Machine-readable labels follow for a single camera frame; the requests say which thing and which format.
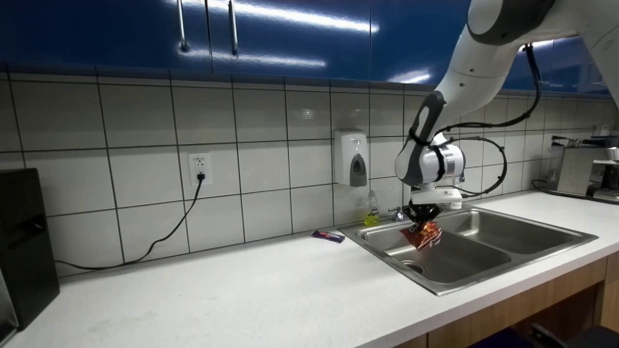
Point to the chrome cabinet handle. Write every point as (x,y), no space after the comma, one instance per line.
(184,43)
(233,28)

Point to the silver appliance on counter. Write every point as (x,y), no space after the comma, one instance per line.
(589,167)

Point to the white wall outlet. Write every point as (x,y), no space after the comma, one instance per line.
(200,167)

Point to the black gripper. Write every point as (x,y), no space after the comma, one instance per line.
(422,213)

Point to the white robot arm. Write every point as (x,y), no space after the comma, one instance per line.
(480,65)

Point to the stainless steel double sink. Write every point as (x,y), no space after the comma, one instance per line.
(476,244)

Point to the black coffee machine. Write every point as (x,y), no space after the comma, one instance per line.
(28,273)

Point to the right chrome cabinet handle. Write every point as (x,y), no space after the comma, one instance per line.
(233,28)

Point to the blue upper cabinets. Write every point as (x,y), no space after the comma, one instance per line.
(380,41)

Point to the white wall soap dispenser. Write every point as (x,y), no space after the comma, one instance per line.
(351,159)

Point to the chrome gooseneck faucet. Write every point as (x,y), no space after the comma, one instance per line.
(399,212)

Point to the orange snack packet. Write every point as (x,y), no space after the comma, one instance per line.
(422,235)

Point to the small purple candy wrapper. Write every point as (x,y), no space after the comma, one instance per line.
(329,235)

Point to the wooden lower cabinets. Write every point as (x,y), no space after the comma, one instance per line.
(573,308)

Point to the left chrome cabinet handle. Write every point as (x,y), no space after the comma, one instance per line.
(184,43)

